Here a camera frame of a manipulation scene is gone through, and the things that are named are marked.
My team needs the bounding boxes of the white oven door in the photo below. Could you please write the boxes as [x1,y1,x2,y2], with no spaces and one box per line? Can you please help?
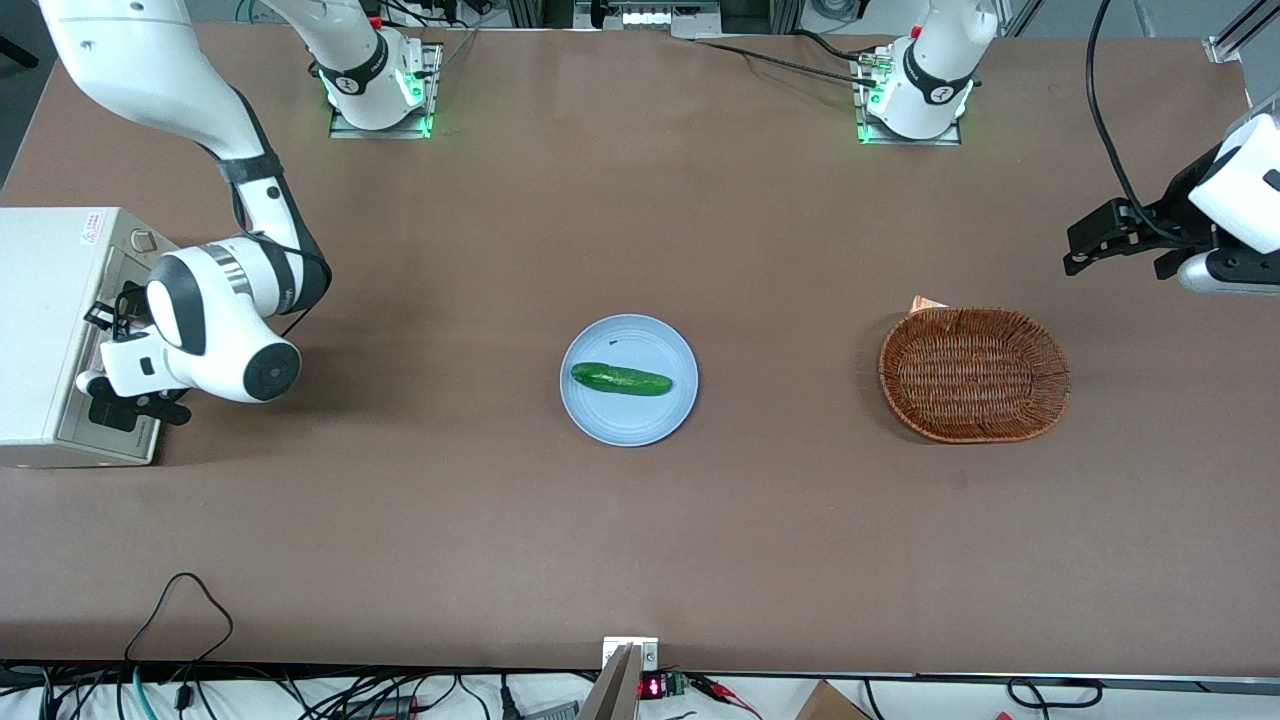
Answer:
[54,246,169,466]

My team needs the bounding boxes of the white toaster oven body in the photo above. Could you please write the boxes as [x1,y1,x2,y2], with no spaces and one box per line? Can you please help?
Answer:
[0,206,183,470]

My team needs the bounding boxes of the brown oval wicker basket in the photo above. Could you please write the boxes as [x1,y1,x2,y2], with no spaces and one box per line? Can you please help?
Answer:
[878,306,1073,444]

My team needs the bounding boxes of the green cucumber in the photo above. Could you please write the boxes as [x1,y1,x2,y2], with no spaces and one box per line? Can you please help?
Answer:
[571,362,675,398]

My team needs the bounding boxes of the light blue round plate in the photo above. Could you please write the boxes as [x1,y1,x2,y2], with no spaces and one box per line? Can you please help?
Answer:
[559,314,699,447]

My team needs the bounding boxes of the brown cardboard box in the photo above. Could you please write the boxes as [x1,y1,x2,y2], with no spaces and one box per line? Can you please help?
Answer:
[794,680,873,720]

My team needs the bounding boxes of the red alligator clip leads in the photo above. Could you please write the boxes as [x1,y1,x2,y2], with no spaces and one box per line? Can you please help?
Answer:
[692,676,765,719]

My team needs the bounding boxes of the black bracket at right wrist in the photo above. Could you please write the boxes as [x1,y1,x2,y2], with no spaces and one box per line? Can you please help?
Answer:
[84,282,147,337]

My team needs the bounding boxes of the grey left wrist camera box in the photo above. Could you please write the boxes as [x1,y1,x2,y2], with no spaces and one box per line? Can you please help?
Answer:
[1177,250,1280,297]

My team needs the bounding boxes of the black cable hanging to gripper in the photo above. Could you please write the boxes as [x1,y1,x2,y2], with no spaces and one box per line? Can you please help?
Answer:
[1086,0,1181,244]

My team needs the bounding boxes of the aluminium frame profile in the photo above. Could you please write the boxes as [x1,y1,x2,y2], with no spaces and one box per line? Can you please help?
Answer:
[1204,0,1280,67]

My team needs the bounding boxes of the thin black looped cable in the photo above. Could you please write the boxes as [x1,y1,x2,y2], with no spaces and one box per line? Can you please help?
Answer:
[123,572,235,665]

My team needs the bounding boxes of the black cable along right arm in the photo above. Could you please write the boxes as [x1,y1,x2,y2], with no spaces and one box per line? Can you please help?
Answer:
[216,85,334,339]

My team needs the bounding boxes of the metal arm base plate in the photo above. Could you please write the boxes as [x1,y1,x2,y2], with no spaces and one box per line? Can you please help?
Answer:
[328,42,445,140]
[851,48,964,148]

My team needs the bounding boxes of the black cable on table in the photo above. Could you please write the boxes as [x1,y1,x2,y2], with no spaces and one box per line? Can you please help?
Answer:
[695,30,883,87]

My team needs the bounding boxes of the black coiled cable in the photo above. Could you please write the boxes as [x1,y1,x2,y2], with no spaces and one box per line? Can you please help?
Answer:
[1005,677,1105,710]

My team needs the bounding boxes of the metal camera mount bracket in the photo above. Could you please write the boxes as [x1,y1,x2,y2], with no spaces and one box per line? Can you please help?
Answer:
[580,636,662,720]

